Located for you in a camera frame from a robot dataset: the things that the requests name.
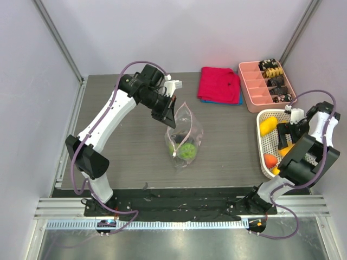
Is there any pink divided organizer tray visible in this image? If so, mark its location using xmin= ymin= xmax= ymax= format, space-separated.
xmin=238 ymin=61 xmax=296 ymax=113

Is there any red folded cloth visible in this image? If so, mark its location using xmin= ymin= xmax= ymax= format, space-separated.
xmin=197 ymin=67 xmax=240 ymax=103

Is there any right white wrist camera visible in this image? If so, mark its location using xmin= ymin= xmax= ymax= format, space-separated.
xmin=285 ymin=105 xmax=305 ymax=125

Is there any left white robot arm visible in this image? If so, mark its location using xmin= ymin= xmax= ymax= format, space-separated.
xmin=65 ymin=61 xmax=182 ymax=216

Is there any blue folded cloth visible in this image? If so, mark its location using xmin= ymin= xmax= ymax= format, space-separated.
xmin=200 ymin=92 xmax=243 ymax=106

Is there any grey toy fish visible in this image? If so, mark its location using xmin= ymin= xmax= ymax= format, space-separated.
xmin=171 ymin=131 xmax=190 ymax=144

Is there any white perforated basket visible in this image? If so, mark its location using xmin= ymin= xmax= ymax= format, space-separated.
xmin=256 ymin=109 xmax=290 ymax=179

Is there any black floral rolled sock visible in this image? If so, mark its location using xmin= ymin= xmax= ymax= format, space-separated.
xmin=258 ymin=58 xmax=278 ymax=71

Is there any black pink dotted rolled sock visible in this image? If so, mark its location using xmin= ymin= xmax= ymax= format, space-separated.
xmin=273 ymin=93 xmax=292 ymax=103

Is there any red orange toy fruit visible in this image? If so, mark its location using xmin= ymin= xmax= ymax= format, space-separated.
xmin=264 ymin=153 xmax=278 ymax=168

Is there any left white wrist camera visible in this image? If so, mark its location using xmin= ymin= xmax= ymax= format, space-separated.
xmin=163 ymin=74 xmax=183 ymax=97

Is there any slotted cable duct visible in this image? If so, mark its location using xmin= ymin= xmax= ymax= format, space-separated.
xmin=46 ymin=219 xmax=249 ymax=230

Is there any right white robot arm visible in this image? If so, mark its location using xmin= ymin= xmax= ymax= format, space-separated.
xmin=242 ymin=101 xmax=340 ymax=214

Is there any clear pink zip top bag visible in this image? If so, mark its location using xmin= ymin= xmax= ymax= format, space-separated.
xmin=164 ymin=103 xmax=204 ymax=172

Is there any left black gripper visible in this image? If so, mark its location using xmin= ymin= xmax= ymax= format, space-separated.
xmin=140 ymin=91 xmax=176 ymax=129

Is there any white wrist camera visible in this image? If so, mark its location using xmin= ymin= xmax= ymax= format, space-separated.
xmin=285 ymin=105 xmax=305 ymax=125
xmin=163 ymin=74 xmax=183 ymax=97

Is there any yellow striped rolled sock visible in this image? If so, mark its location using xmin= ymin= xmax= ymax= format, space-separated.
xmin=262 ymin=67 xmax=284 ymax=79

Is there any yellow toy corn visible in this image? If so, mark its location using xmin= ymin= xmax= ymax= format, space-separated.
xmin=259 ymin=116 xmax=278 ymax=137

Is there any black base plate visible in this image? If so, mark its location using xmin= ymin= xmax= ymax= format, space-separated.
xmin=78 ymin=187 xmax=284 ymax=222

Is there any dark patterned rolled sock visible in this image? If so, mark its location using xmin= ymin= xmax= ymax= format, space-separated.
xmin=267 ymin=75 xmax=285 ymax=87

